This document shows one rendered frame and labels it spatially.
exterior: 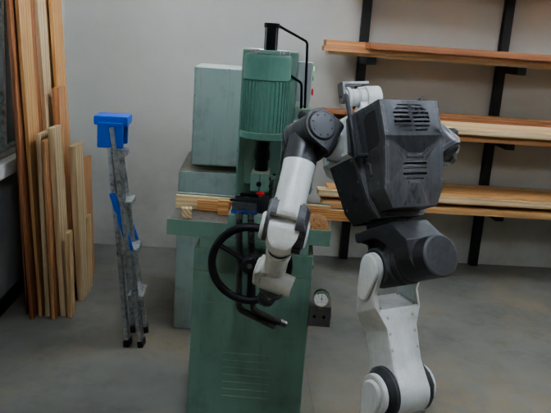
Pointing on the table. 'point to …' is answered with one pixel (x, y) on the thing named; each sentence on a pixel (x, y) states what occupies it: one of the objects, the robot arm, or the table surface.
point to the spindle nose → (261, 156)
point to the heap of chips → (318, 222)
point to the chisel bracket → (260, 180)
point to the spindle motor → (265, 96)
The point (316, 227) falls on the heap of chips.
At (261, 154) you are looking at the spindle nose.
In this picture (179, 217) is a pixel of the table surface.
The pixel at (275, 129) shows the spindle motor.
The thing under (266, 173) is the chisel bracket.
